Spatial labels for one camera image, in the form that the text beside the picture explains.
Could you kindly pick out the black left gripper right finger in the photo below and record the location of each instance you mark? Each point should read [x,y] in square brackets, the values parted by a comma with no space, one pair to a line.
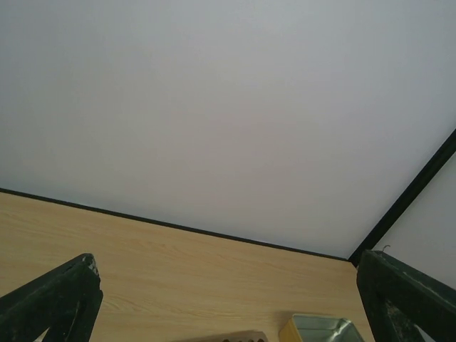
[400,301]

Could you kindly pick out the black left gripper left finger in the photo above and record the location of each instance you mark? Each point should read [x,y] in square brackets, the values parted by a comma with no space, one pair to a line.
[60,305]

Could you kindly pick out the wooden chess board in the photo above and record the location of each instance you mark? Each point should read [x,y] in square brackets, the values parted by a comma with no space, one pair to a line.
[242,336]

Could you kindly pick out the yellow metal tin box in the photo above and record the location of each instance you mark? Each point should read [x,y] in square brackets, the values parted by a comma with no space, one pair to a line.
[303,328]

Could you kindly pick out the black enclosure frame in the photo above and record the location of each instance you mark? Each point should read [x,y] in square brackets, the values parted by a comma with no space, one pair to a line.
[397,209]

